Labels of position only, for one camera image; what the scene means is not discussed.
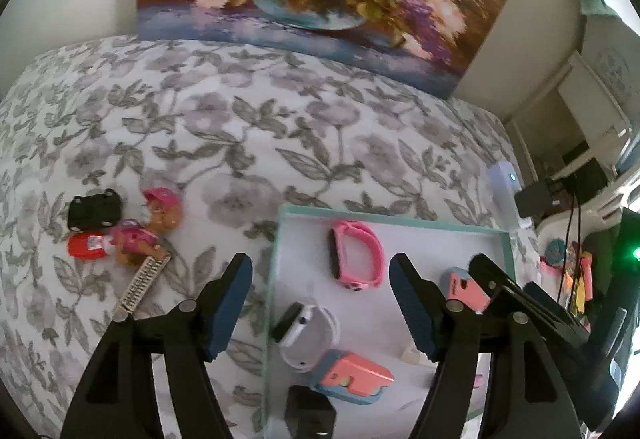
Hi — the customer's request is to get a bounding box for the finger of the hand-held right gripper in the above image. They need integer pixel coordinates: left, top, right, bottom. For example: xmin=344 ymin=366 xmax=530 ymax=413
xmin=524 ymin=281 xmax=593 ymax=334
xmin=468 ymin=253 xmax=591 ymax=352

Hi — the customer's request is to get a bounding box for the white device with light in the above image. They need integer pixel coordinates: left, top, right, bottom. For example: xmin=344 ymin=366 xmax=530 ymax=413
xmin=487 ymin=160 xmax=523 ymax=230

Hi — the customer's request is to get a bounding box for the teal rimmed white box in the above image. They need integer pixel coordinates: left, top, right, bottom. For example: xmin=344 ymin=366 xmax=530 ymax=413
xmin=259 ymin=204 xmax=516 ymax=439

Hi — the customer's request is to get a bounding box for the black box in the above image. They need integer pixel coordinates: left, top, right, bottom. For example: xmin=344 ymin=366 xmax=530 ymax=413
xmin=515 ymin=179 xmax=561 ymax=219

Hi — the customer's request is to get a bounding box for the black charger plug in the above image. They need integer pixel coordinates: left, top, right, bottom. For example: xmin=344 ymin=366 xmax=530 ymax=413
xmin=285 ymin=385 xmax=337 ymax=439

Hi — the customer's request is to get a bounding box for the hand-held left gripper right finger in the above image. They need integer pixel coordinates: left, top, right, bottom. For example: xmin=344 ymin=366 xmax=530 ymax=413
xmin=388 ymin=253 xmax=583 ymax=439

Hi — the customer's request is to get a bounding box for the pink kids smartwatch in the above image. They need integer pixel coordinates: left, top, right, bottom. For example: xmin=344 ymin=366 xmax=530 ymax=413
xmin=327 ymin=219 xmax=385 ymax=292

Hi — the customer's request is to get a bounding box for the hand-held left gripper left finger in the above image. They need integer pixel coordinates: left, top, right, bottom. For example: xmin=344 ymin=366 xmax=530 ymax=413
xmin=60 ymin=252 xmax=254 ymax=439

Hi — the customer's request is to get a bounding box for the pink puppy figurine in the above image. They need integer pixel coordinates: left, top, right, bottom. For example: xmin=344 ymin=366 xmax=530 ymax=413
xmin=111 ymin=188 xmax=183 ymax=267

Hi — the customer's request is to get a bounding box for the black toy car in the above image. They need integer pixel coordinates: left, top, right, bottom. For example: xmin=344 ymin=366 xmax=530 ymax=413
xmin=67 ymin=188 xmax=123 ymax=232

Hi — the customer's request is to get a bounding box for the grey floral blanket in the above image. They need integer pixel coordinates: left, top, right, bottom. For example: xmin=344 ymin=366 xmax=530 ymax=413
xmin=0 ymin=35 xmax=538 ymax=439

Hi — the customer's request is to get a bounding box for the black cable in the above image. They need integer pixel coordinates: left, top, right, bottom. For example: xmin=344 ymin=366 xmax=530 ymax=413
xmin=562 ymin=169 xmax=583 ymax=310

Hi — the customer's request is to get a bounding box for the colourful toy clutter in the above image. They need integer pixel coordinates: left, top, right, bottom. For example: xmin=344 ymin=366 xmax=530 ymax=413
xmin=539 ymin=239 xmax=598 ymax=317

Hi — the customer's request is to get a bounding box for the white smartwatch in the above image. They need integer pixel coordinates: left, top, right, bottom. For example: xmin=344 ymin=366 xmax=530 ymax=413
xmin=271 ymin=301 xmax=341 ymax=374

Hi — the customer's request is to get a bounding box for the pink and blue toy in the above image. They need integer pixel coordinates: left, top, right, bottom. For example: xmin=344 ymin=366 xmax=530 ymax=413
xmin=440 ymin=267 xmax=493 ymax=315

